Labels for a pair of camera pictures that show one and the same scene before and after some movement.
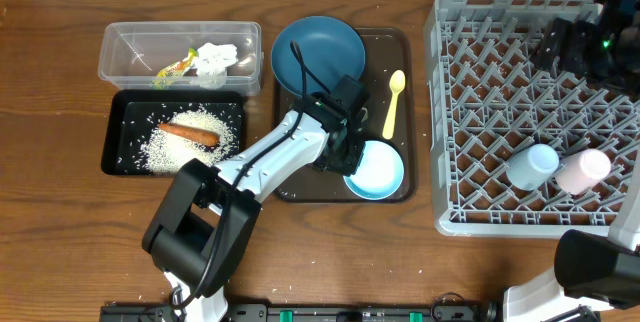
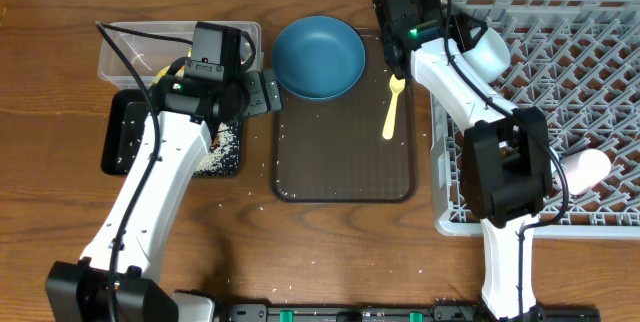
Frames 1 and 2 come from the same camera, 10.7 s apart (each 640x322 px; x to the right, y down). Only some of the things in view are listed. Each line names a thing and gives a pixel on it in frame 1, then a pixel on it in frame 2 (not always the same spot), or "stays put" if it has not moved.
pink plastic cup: x=581 y=170 stays put
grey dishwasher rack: x=488 y=96 stays put
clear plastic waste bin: x=133 y=53 stays put
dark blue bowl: x=330 y=46 stays put
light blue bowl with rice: x=379 y=173 -> x=490 y=56
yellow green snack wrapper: x=174 y=71 stays put
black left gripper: x=354 y=166 -> x=260 y=102
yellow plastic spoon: x=396 y=83 stays put
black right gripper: x=580 y=35 -> x=456 y=27
